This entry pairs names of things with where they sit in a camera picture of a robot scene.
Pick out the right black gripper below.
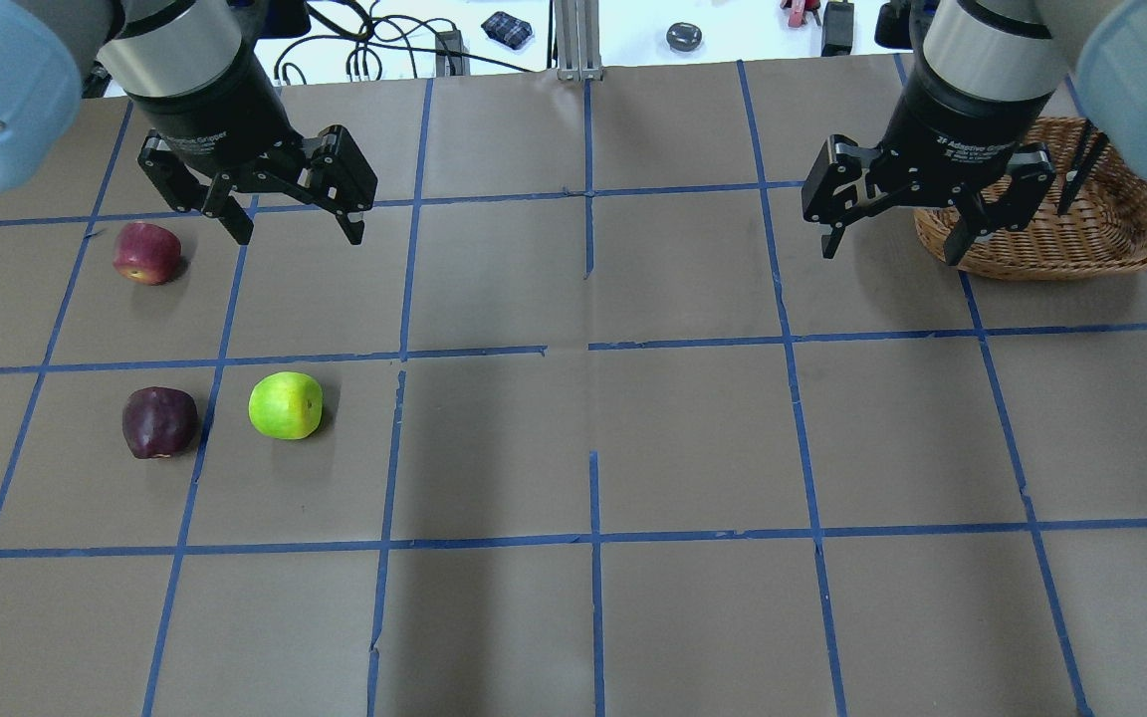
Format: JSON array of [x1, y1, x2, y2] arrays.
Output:
[[802, 70, 1056, 267]]

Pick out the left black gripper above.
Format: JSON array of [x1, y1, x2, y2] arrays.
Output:
[[131, 55, 379, 246]]

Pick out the green apple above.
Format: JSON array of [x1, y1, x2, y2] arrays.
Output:
[[247, 371, 325, 441]]

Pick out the dark red apple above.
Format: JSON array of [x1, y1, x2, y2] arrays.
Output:
[[120, 385, 200, 460]]

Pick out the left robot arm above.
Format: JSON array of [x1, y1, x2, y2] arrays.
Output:
[[0, 1, 379, 246]]

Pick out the wicker basket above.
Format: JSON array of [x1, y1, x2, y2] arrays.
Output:
[[959, 117, 1147, 281]]

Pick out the grey round object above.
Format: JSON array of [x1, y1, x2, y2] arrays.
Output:
[[665, 22, 704, 54]]

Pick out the dark blue pouch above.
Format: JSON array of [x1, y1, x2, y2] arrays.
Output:
[[481, 11, 535, 50]]

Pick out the black cables on desk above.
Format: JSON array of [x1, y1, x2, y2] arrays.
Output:
[[273, 0, 535, 86]]

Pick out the aluminium frame post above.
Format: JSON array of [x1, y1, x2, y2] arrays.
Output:
[[552, 0, 604, 81]]

